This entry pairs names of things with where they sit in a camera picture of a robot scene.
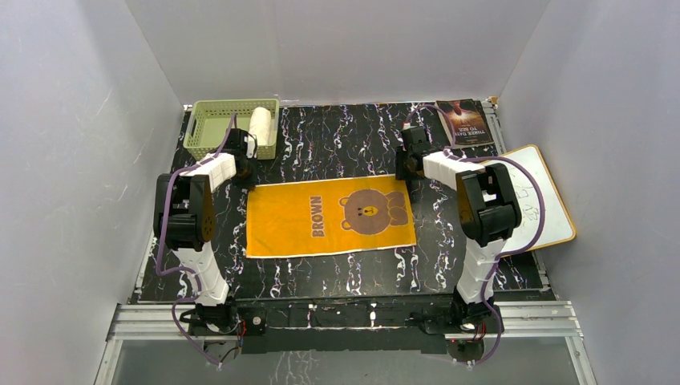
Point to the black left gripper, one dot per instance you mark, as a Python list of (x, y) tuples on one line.
[(251, 183)]

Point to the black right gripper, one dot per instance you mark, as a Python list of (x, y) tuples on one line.
[(402, 173)]

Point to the white towel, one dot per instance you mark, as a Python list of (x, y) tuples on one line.
[(260, 125)]

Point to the orange patterned towel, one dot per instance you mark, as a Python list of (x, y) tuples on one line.
[(328, 217)]

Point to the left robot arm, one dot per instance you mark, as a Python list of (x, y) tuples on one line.
[(184, 217)]

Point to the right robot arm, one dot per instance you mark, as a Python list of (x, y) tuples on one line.
[(487, 206)]

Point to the light green plastic basket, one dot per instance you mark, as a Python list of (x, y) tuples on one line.
[(209, 120)]

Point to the dark book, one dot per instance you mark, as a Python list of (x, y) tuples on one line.
[(464, 123)]

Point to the wood framed whiteboard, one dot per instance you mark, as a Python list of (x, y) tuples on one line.
[(536, 203)]

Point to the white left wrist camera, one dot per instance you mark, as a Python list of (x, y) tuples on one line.
[(252, 146)]

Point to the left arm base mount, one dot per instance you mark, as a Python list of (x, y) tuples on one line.
[(227, 319)]

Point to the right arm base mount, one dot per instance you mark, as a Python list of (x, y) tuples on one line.
[(472, 320)]

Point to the aluminium rail frame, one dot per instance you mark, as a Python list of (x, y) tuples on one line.
[(351, 323)]

